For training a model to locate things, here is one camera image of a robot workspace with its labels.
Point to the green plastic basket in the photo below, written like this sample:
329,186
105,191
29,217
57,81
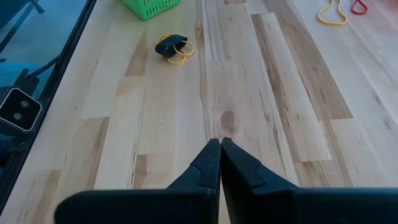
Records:
149,9

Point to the red rubber band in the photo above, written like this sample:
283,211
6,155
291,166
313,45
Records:
359,13

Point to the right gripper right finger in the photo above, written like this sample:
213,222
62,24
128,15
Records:
311,208

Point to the black wide rubber band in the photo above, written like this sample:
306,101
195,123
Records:
169,45

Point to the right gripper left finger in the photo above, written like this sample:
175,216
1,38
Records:
140,208

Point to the black silver-rimmed depth camera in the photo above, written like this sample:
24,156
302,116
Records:
18,109

